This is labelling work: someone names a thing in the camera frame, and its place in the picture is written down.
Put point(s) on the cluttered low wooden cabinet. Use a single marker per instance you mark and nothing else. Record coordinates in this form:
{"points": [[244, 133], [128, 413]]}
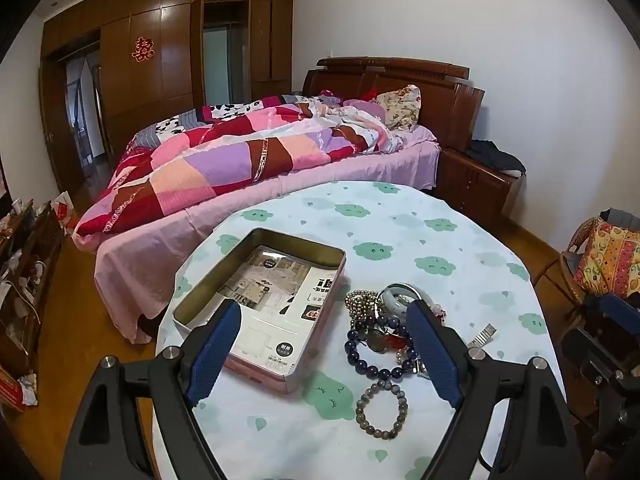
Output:
{"points": [[30, 270]]}

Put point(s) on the wooden nightstand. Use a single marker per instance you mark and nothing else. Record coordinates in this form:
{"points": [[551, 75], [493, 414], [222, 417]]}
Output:
{"points": [[475, 185]]}

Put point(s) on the wicker chair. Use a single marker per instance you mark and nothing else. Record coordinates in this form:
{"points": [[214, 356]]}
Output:
{"points": [[555, 265]]}

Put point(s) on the dark clothes pile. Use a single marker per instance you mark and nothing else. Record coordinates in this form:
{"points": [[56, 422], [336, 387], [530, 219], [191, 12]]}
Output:
{"points": [[492, 157]]}

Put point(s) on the rectangular metal tin box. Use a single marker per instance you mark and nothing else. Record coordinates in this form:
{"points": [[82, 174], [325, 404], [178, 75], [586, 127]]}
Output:
{"points": [[280, 238]]}

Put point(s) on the white and red bag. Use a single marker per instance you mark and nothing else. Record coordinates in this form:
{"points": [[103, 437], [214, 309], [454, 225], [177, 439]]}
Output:
{"points": [[62, 209]]}

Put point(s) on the pink pillow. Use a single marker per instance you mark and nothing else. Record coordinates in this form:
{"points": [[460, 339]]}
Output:
{"points": [[362, 107]]}

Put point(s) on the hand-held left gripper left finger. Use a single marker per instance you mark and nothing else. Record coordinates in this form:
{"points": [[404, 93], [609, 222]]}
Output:
{"points": [[214, 355]]}

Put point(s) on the pale jade bangle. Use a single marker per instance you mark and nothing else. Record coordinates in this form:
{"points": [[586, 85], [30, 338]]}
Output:
{"points": [[395, 305]]}

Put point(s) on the small metal watch band piece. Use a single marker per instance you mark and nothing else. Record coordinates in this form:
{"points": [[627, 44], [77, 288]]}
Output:
{"points": [[482, 335]]}

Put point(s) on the red cardboard box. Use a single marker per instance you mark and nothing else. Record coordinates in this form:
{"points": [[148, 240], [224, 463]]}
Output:
{"points": [[10, 390]]}

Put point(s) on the pink bed sheet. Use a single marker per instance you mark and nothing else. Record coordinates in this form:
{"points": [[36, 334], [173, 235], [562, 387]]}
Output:
{"points": [[165, 240]]}

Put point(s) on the cow print blanket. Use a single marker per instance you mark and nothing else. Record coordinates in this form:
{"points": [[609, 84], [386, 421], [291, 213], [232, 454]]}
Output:
{"points": [[172, 124]]}

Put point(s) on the colourful patterned cushion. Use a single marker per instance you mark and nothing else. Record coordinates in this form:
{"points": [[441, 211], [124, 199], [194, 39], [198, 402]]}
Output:
{"points": [[607, 260]]}

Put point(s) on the red tassel ornament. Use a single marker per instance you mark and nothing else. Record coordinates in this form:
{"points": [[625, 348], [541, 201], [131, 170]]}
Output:
{"points": [[395, 342]]}

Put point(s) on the white tablecloth with green clouds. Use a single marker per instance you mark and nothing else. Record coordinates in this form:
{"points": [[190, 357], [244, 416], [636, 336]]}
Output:
{"points": [[400, 240]]}

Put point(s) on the printed paper sheet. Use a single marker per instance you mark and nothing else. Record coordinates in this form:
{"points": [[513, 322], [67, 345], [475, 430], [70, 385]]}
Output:
{"points": [[280, 280]]}

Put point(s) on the wooden door frame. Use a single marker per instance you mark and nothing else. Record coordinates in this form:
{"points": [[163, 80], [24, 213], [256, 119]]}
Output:
{"points": [[52, 120]]}

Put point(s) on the brown wooden wardrobe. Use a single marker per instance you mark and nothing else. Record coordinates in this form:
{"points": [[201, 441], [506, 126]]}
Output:
{"points": [[165, 75]]}

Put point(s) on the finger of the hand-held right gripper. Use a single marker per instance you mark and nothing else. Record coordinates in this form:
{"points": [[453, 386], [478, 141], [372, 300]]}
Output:
{"points": [[622, 307]]}

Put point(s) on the red paper decoration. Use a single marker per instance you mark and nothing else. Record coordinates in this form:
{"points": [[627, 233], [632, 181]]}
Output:
{"points": [[142, 49]]}

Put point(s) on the floral pillow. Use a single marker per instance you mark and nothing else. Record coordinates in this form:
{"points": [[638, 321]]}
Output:
{"points": [[400, 105]]}

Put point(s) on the patchwork pink and red quilt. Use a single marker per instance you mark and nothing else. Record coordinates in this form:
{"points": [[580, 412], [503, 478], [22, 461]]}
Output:
{"points": [[215, 175]]}

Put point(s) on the wooden bed frame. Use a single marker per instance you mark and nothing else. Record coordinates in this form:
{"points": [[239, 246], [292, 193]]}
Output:
{"points": [[450, 105]]}

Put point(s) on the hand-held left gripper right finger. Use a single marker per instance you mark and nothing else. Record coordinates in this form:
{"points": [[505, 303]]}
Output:
{"points": [[436, 355]]}

